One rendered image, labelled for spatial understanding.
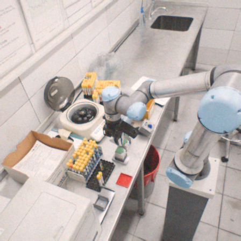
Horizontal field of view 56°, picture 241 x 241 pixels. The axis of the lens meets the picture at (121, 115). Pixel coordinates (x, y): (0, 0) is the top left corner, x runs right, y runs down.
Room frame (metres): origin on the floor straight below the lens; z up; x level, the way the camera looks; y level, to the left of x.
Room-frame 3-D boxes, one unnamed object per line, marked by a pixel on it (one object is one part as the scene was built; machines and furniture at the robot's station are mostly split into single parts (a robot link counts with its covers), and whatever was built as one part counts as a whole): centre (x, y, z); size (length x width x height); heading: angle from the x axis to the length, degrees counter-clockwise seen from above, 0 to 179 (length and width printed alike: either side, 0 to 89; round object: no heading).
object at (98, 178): (0.66, 0.14, 0.93); 0.17 x 0.09 x 0.11; 153
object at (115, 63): (1.71, 0.03, 0.94); 0.20 x 0.17 x 0.14; 127
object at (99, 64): (1.57, 0.14, 0.97); 0.26 x 0.17 x 0.19; 167
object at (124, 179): (0.62, 0.02, 0.88); 0.07 x 0.07 x 0.01; 62
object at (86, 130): (1.03, 0.22, 0.94); 0.30 x 0.24 x 0.12; 53
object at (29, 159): (0.74, 0.44, 0.95); 0.29 x 0.25 x 0.15; 62
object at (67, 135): (0.89, 0.34, 0.92); 0.24 x 0.12 x 0.10; 62
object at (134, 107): (0.71, -0.05, 1.30); 0.11 x 0.11 x 0.08; 50
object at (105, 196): (0.47, 0.14, 0.92); 0.21 x 0.07 x 0.05; 152
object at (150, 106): (1.10, -0.14, 0.93); 0.13 x 0.13 x 0.10; 62
